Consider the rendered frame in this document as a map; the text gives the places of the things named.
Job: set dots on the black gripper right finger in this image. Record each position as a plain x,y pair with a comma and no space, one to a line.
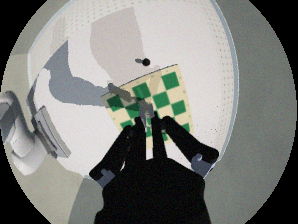
201,156

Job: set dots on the green and cream checkered board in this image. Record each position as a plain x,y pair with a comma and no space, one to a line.
165,89

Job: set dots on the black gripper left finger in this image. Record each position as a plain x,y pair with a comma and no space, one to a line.
114,159

